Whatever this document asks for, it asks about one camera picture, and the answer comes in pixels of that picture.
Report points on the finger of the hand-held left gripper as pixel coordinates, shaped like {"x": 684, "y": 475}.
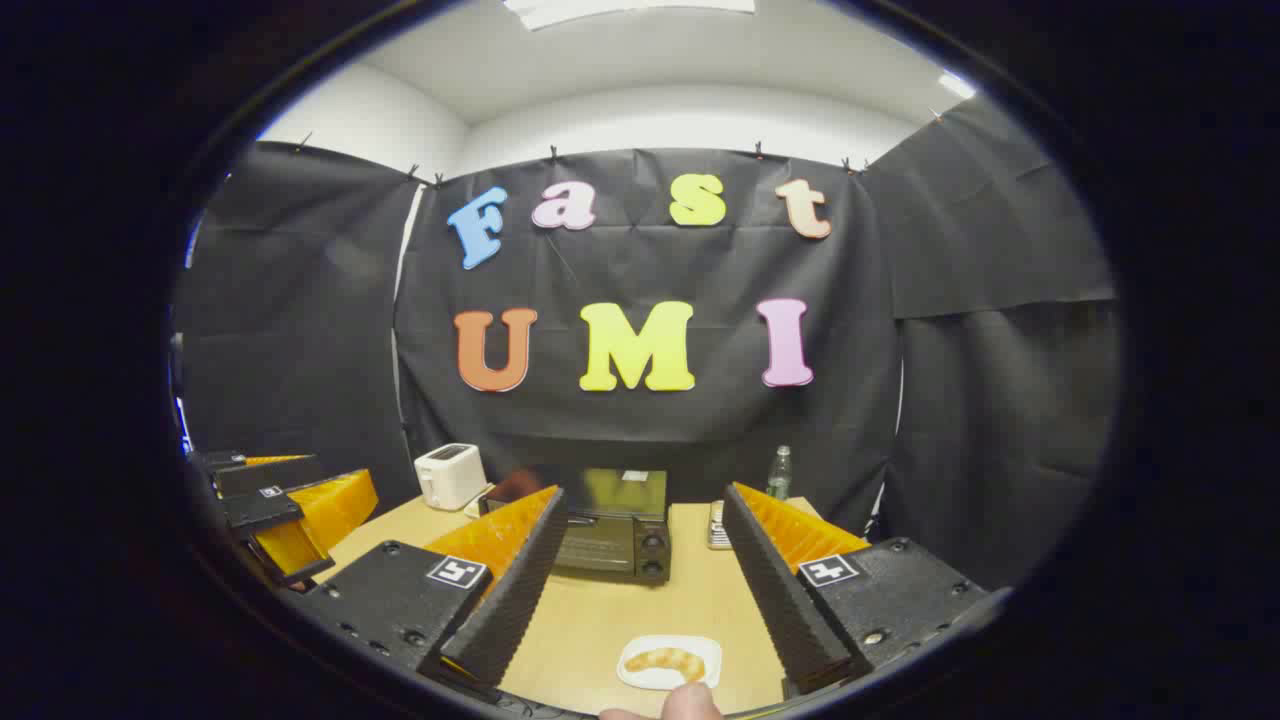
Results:
{"x": 265, "y": 477}
{"x": 258, "y": 510}

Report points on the clear plastic bottle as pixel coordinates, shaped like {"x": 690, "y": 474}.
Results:
{"x": 779, "y": 480}

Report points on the small white dish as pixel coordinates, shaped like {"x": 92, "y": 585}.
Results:
{"x": 474, "y": 503}

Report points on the black electric oven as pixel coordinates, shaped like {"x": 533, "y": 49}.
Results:
{"x": 610, "y": 545}

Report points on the white toaster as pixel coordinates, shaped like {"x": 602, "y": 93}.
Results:
{"x": 450, "y": 478}

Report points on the golden croissant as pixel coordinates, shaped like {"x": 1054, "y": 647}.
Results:
{"x": 665, "y": 662}

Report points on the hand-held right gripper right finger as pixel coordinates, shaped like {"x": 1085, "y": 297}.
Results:
{"x": 775, "y": 590}

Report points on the ceiling light panel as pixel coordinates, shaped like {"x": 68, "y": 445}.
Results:
{"x": 956, "y": 84}
{"x": 620, "y": 10}

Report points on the white plate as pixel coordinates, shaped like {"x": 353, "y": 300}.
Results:
{"x": 700, "y": 648}

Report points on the black backdrop cloth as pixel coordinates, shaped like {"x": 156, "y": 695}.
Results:
{"x": 640, "y": 430}

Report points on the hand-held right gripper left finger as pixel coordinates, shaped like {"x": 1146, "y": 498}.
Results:
{"x": 515, "y": 590}

